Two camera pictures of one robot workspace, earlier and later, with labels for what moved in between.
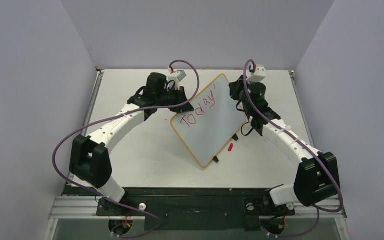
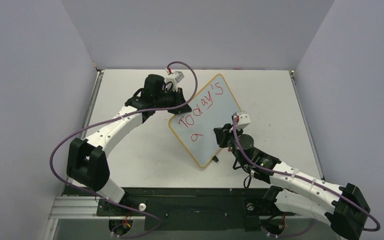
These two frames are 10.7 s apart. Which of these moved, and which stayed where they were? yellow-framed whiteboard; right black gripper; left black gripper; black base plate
Moved: right black gripper
Stayed: black base plate; left black gripper; yellow-framed whiteboard
